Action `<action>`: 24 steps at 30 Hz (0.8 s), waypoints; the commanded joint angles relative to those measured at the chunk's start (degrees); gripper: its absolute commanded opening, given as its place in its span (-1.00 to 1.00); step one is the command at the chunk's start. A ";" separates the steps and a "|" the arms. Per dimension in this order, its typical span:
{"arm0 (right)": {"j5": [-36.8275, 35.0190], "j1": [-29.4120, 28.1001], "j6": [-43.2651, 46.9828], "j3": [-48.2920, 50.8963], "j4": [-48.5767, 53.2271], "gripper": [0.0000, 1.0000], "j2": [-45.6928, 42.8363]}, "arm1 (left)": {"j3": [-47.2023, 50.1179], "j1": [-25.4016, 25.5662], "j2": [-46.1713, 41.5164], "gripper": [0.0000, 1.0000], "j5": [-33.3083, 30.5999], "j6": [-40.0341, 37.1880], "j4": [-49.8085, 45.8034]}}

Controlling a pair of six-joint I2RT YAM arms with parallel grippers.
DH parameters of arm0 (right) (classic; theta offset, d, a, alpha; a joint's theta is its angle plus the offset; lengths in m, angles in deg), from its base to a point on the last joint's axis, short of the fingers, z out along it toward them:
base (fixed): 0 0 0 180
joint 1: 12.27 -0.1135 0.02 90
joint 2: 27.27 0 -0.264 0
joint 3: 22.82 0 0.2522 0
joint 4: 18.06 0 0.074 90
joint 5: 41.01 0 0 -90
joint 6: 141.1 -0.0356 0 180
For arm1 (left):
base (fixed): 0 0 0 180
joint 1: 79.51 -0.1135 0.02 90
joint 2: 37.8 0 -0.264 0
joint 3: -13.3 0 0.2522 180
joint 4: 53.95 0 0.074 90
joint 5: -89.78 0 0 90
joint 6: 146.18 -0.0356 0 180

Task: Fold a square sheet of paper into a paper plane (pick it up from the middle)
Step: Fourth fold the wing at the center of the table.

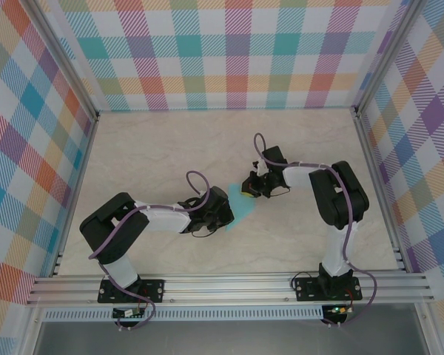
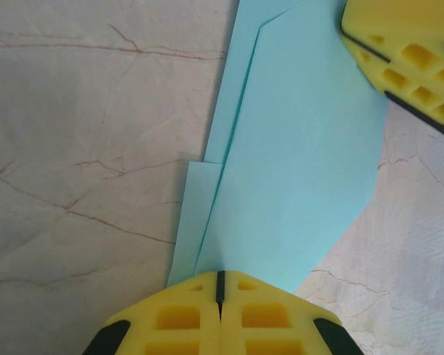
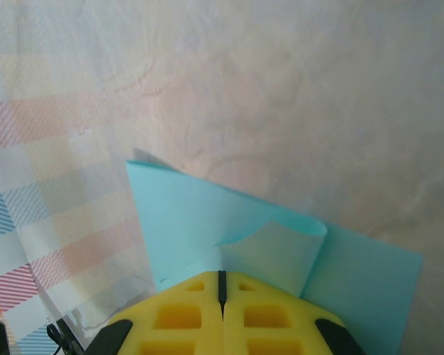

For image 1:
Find aluminium left corner post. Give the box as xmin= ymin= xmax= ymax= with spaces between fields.
xmin=28 ymin=0 xmax=100 ymax=121

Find red black power wires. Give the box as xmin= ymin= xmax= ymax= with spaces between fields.
xmin=136 ymin=290 xmax=152 ymax=315
xmin=344 ymin=288 xmax=357 ymax=314

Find grey metal sheet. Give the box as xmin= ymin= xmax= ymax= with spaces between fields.
xmin=33 ymin=320 xmax=430 ymax=355

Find thin black left gripper wire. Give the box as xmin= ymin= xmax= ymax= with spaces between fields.
xmin=188 ymin=226 xmax=218 ymax=239

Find aluminium mounting rail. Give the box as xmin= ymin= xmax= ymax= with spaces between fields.
xmin=25 ymin=271 xmax=436 ymax=306

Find thin black gripper wire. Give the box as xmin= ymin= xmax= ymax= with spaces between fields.
xmin=267 ymin=186 xmax=293 ymax=199
xmin=188 ymin=226 xmax=218 ymax=239

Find black left circuit board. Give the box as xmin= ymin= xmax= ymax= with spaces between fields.
xmin=112 ymin=307 xmax=145 ymax=320

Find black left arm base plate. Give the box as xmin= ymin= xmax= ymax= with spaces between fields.
xmin=97 ymin=279 xmax=166 ymax=305

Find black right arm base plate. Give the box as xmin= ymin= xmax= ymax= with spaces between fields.
xmin=294 ymin=276 xmax=363 ymax=302

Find red black right power wires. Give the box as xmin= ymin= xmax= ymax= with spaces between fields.
xmin=344 ymin=288 xmax=357 ymax=314

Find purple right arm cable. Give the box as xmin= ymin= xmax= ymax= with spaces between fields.
xmin=253 ymin=132 xmax=378 ymax=328

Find aluminium right side rail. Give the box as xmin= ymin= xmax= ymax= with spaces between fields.
xmin=353 ymin=106 xmax=410 ymax=273

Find aluminium corner post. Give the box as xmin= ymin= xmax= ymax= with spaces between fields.
xmin=28 ymin=0 xmax=100 ymax=121
xmin=354 ymin=0 xmax=428 ymax=115

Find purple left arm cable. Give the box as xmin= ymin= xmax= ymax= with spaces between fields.
xmin=87 ymin=170 xmax=211 ymax=331

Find red black left power wires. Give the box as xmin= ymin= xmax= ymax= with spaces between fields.
xmin=136 ymin=290 xmax=152 ymax=315

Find teal paper sheet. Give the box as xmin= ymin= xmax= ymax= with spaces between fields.
xmin=224 ymin=183 xmax=256 ymax=233

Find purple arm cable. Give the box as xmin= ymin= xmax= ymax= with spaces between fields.
xmin=87 ymin=170 xmax=211 ymax=331
xmin=253 ymin=132 xmax=378 ymax=328

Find perforated metal cable tray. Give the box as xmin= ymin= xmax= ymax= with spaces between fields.
xmin=40 ymin=308 xmax=329 ymax=322

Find aluminium right corner post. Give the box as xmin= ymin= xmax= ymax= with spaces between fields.
xmin=354 ymin=0 xmax=428 ymax=115

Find thin black right gripper wire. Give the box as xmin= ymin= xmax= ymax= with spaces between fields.
xmin=267 ymin=186 xmax=293 ymax=199

